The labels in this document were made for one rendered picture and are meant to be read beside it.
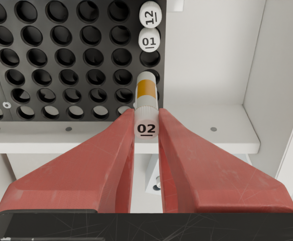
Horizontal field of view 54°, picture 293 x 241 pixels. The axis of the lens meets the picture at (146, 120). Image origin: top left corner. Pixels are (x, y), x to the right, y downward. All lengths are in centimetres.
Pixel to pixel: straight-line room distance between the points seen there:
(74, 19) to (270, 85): 15
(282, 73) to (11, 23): 18
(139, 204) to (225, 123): 28
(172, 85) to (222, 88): 5
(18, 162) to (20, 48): 30
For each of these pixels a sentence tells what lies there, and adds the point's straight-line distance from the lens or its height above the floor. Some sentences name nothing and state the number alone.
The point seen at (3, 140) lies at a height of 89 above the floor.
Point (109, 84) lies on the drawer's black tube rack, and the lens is 20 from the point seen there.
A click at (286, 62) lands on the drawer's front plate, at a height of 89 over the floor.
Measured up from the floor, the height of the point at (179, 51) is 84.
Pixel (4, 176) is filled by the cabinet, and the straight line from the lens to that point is 52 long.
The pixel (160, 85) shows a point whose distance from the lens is 20.
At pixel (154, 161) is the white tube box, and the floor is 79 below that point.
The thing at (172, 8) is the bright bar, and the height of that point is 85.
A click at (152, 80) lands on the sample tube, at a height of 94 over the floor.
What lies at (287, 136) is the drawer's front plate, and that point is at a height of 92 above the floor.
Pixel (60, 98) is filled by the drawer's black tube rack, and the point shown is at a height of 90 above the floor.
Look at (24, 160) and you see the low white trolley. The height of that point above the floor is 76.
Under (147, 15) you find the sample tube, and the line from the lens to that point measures 17.
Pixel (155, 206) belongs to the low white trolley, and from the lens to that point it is 51.
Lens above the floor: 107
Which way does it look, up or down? 54 degrees down
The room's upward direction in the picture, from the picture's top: 179 degrees counter-clockwise
